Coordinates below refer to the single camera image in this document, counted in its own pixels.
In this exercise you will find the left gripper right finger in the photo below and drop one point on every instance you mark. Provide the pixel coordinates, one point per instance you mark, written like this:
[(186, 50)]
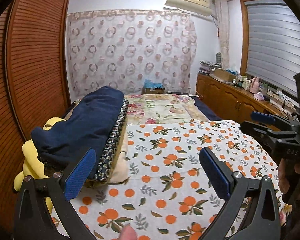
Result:
[(218, 173)]

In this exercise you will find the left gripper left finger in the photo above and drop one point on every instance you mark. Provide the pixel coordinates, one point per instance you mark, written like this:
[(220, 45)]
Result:
[(75, 174)]

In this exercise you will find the navy printed t-shirt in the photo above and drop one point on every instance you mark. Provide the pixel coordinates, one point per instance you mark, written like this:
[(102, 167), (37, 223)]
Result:
[(89, 126)]

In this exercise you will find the right hand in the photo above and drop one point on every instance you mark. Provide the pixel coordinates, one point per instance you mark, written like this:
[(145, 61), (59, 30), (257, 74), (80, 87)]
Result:
[(289, 180)]

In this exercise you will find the dark circle pattern folded cloth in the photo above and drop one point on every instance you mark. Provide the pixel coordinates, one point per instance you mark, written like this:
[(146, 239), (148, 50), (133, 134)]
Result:
[(112, 148)]

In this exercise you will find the orange print white sheet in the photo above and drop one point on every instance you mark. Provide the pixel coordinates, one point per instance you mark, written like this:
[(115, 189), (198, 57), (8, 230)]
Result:
[(167, 194)]

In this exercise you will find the pink kettle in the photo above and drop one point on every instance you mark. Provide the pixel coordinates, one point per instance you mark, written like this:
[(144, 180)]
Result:
[(254, 86)]

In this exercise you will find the wooden sideboard cabinet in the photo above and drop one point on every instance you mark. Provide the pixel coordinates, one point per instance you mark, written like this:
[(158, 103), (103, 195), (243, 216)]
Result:
[(229, 102)]

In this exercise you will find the cardboard box on cabinet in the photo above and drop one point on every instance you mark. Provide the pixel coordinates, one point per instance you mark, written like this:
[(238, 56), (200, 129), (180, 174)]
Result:
[(222, 75)]

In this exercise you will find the grey window blind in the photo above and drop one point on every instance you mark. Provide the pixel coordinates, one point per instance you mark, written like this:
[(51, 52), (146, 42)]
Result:
[(274, 43)]

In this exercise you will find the floral beige quilt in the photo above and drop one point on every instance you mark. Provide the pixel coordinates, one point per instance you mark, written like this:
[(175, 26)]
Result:
[(149, 109)]

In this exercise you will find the stack of folded fabrics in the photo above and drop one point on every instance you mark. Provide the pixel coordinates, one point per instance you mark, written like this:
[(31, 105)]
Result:
[(207, 67)]

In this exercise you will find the cardboard box blue contents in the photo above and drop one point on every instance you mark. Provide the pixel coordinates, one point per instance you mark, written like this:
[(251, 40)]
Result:
[(150, 87)]

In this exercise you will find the circle pattern curtain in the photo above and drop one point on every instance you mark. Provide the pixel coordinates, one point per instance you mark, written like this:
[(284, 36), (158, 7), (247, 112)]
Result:
[(124, 48)]

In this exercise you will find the wooden louvered wardrobe door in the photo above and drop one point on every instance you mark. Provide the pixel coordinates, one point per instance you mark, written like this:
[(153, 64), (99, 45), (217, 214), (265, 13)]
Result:
[(33, 83)]

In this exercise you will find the wall air conditioner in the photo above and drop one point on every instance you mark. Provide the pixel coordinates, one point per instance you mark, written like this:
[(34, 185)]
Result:
[(202, 7)]

